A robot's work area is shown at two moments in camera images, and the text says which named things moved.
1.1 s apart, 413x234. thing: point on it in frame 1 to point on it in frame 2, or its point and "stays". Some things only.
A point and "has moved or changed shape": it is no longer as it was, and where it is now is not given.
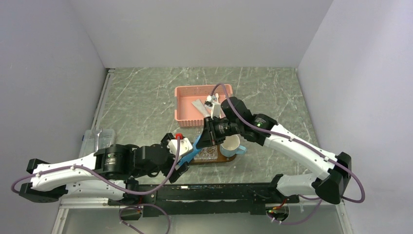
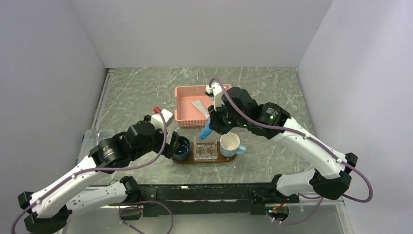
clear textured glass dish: x=207 y=153 stays
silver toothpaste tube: x=205 y=111 stays
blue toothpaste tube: x=192 y=153 has moved or changed shape
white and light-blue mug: x=230 y=146 stays
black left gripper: x=172 y=156 to x=169 y=149
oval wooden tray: x=221 y=158 stays
